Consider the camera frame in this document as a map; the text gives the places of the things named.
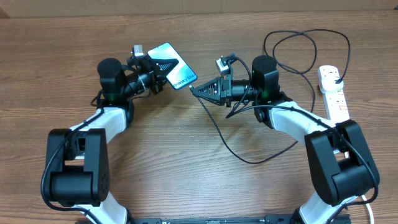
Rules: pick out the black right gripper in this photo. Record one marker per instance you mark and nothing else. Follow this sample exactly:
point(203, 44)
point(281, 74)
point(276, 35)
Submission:
point(222, 91)

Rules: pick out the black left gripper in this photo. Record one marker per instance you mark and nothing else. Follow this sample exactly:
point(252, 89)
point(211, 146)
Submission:
point(158, 76)

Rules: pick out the smartphone with blue screen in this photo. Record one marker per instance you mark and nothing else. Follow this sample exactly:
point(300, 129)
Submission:
point(177, 72)

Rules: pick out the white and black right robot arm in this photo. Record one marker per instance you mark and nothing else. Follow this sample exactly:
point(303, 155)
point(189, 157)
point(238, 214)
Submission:
point(341, 165)

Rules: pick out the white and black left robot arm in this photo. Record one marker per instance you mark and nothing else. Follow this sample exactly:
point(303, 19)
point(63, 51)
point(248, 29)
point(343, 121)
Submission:
point(76, 175)

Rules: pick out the white charger plug adapter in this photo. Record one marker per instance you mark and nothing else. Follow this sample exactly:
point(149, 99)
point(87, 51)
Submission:
point(330, 85)

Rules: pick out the white power strip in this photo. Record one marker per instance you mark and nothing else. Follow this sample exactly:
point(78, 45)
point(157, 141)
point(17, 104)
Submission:
point(335, 103)

